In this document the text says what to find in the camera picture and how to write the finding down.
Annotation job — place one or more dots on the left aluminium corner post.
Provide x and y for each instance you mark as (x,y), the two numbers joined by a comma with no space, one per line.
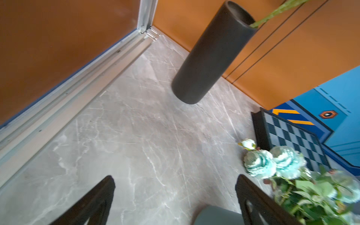
(146,14)

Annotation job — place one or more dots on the teal ceramic vase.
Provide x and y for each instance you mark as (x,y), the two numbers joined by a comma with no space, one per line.
(213,215)

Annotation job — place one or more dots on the large peach bloom stem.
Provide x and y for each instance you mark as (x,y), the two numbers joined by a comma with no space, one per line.
(287,5)

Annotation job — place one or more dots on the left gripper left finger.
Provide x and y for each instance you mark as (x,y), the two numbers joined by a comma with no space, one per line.
(93,208)

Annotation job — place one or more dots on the bunch of pink flowers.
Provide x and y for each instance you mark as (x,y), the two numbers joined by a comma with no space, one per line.
(326,197)

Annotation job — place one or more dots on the black white chessboard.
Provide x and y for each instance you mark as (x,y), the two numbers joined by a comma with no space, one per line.
(272,130)

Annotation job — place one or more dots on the black cylindrical vase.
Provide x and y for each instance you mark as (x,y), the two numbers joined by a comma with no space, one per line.
(224,38)

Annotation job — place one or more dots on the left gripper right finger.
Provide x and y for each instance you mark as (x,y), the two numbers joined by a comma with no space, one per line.
(258,208)

